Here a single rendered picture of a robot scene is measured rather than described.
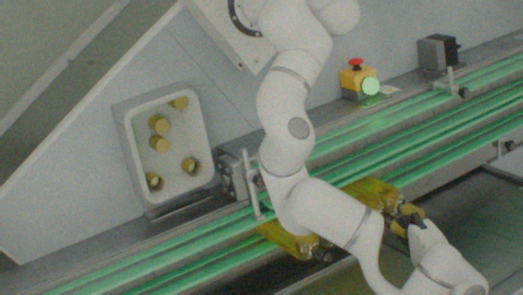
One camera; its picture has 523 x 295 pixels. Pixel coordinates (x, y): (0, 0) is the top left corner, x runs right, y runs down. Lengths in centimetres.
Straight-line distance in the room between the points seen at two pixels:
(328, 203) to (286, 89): 21
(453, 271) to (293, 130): 37
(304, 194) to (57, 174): 62
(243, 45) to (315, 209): 54
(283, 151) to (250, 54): 46
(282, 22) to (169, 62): 43
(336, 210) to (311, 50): 29
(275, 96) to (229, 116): 50
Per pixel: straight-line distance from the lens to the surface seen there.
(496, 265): 168
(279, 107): 122
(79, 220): 165
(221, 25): 158
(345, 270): 166
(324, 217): 121
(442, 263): 125
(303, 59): 129
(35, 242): 164
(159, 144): 159
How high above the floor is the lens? 224
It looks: 57 degrees down
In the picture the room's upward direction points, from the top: 116 degrees clockwise
